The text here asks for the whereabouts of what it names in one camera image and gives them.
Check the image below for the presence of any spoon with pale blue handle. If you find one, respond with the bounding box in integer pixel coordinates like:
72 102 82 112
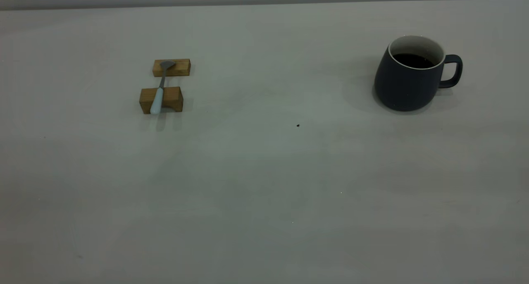
150 60 176 115

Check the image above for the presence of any dark grey ceramic mug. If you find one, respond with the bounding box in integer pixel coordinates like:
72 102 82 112
374 35 463 112

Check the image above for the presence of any dark coffee liquid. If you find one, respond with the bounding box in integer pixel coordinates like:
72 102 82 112
393 53 436 69

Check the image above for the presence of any arched wooden block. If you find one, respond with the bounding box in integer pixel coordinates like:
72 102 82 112
139 86 183 115

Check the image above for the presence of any flat rectangular wooden block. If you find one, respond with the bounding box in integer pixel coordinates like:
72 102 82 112
153 59 191 77

